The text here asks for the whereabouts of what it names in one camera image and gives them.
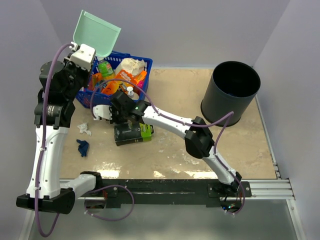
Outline aluminium table frame rail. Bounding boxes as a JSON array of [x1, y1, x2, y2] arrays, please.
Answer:
[[18, 177, 307, 240]]

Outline colourful snack packet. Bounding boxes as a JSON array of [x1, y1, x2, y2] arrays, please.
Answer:
[[91, 72, 103, 90]]

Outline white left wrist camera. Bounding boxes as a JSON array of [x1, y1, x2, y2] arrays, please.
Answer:
[[69, 42, 96, 71]]

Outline white paper scrap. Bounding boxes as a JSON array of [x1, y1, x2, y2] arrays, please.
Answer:
[[77, 122, 92, 136]]

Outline green drink bottle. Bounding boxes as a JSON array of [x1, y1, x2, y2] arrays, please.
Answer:
[[97, 59, 115, 80]]

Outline teal plastic dustpan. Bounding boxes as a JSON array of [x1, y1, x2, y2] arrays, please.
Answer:
[[72, 10, 122, 58]]

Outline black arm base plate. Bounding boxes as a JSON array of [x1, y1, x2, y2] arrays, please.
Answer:
[[74, 178, 253, 210]]

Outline orange sponge package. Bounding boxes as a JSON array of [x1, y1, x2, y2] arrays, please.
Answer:
[[134, 70, 147, 87]]

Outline green black razor box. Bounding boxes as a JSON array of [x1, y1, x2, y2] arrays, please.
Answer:
[[113, 122, 154, 146]]

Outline blue plastic shopping basket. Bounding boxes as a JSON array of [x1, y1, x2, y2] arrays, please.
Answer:
[[76, 51, 153, 109]]

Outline dark blue paper scrap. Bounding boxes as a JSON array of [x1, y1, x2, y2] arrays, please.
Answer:
[[76, 139, 90, 157]]

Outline beige pump soap bottle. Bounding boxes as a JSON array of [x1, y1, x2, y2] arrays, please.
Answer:
[[126, 86, 139, 101]]

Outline orange razor package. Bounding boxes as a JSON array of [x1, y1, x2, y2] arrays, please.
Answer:
[[101, 70, 137, 95]]

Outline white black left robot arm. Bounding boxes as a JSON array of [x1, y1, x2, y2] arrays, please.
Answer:
[[16, 58, 104, 214]]

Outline dark round trash bin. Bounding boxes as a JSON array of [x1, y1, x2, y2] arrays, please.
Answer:
[[200, 61, 261, 127]]

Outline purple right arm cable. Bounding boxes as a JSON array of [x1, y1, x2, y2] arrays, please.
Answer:
[[89, 79, 246, 216]]

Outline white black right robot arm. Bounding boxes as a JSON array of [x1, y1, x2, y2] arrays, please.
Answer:
[[110, 90, 245, 197]]

